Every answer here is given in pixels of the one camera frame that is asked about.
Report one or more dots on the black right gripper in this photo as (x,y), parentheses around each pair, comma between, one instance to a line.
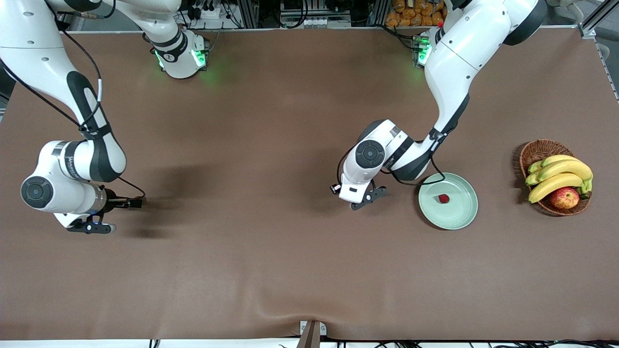
(112,201)

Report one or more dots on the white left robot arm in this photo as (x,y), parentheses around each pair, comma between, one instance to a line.
(459,58)

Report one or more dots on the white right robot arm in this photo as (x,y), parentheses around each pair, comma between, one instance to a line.
(29,48)

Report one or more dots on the light green round plate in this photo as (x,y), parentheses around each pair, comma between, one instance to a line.
(459,212)

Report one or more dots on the brown table mat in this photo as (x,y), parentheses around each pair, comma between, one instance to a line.
(242,266)

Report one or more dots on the white terminal block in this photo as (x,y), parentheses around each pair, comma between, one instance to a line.
(314,22)

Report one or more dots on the pile of orange buns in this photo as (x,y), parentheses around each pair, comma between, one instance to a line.
(411,14)

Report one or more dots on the small green-tipped banana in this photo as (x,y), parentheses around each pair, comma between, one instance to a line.
(534,167)
(532,179)

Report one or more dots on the white power strip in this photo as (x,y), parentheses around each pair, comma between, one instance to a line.
(210,13)

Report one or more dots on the brown wicker basket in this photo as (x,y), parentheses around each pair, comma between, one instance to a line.
(541,150)

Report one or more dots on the yellow banana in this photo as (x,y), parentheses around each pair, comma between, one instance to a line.
(570,168)
(551,186)
(556,158)

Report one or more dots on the red yellow apple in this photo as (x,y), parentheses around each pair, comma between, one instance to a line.
(564,198)

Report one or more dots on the metal clamp bracket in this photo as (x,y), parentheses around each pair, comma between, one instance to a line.
(313,336)

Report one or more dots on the aluminium frame profile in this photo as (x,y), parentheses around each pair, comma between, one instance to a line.
(249,14)
(381,12)
(592,26)

